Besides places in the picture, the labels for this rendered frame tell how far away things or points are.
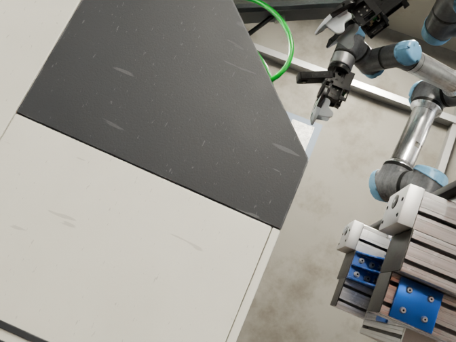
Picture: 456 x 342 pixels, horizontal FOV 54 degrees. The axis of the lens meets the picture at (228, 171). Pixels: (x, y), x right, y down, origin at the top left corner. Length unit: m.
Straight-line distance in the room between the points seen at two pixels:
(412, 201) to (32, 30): 0.87
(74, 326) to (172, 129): 0.42
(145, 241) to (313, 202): 3.17
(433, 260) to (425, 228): 0.06
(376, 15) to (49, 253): 0.88
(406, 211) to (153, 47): 0.63
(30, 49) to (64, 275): 0.47
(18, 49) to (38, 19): 0.08
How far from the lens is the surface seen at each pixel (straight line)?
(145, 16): 1.04
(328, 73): 1.49
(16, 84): 1.02
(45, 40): 1.05
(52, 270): 0.93
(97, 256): 0.91
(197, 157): 0.92
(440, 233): 1.02
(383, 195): 1.69
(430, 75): 1.65
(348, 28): 1.24
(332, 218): 3.99
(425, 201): 1.02
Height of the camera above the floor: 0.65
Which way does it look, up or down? 13 degrees up
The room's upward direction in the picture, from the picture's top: 24 degrees clockwise
